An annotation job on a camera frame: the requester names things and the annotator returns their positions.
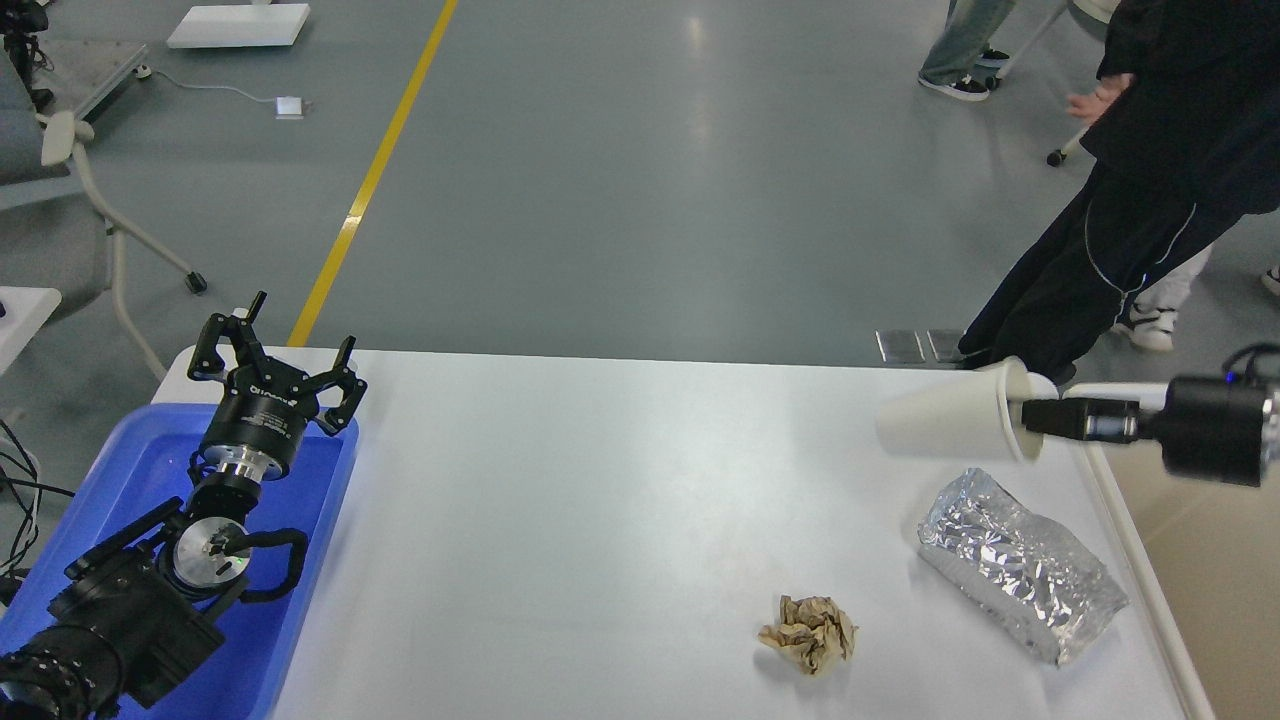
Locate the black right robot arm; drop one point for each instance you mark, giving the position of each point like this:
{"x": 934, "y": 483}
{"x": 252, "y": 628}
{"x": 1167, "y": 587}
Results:
{"x": 1253, "y": 363}

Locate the white side table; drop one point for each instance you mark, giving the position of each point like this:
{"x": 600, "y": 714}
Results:
{"x": 25, "y": 311}

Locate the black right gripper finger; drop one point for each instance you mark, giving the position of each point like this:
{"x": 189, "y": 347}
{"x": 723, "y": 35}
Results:
{"x": 1084, "y": 419}

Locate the right metal floor plate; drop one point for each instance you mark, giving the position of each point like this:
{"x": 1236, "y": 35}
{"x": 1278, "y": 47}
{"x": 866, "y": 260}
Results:
{"x": 944, "y": 344}

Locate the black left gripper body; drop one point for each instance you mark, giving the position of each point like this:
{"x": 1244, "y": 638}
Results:
{"x": 258, "y": 427}

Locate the white flat board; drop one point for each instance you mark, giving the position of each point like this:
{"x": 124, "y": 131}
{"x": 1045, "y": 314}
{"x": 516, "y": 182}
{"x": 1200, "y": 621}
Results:
{"x": 246, "y": 25}

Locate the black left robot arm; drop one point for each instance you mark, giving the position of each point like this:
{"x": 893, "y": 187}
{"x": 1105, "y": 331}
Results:
{"x": 139, "y": 614}

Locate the white power adapter with cable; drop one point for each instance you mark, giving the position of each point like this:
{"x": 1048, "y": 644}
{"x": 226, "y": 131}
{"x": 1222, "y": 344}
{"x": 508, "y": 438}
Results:
{"x": 285, "y": 107}

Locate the silver foil bag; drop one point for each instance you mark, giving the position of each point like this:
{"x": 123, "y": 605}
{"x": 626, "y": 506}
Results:
{"x": 1028, "y": 572}

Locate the grey office chair left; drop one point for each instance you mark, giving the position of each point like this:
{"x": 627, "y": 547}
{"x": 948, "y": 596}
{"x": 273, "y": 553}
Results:
{"x": 59, "y": 232}

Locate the metal floor plate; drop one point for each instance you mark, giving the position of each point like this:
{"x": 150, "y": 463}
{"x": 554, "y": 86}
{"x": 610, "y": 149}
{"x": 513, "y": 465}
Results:
{"x": 944, "y": 344}
{"x": 899, "y": 347}

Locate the grey platform cart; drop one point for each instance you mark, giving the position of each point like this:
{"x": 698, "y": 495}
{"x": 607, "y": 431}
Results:
{"x": 83, "y": 73}

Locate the person in black clothes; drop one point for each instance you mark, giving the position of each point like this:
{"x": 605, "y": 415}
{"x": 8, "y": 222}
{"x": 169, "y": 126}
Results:
{"x": 1183, "y": 130}

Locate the person in light trousers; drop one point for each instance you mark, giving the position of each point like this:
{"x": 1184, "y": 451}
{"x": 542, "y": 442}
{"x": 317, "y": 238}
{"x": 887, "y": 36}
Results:
{"x": 964, "y": 40}

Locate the crumpled brown paper ball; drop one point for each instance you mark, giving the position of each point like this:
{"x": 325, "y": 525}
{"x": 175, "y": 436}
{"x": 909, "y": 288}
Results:
{"x": 813, "y": 633}

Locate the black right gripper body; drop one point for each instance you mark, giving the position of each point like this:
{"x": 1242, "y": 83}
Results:
{"x": 1222, "y": 429}

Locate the white paper cup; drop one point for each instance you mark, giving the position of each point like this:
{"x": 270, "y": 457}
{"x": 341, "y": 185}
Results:
{"x": 976, "y": 416}

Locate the left metal floor plate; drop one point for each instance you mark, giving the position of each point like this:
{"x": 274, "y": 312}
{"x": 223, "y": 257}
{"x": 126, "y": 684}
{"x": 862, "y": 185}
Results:
{"x": 899, "y": 347}

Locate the beige plastic bin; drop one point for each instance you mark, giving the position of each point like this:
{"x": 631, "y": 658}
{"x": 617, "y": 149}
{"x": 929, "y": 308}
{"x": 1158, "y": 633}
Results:
{"x": 1213, "y": 547}

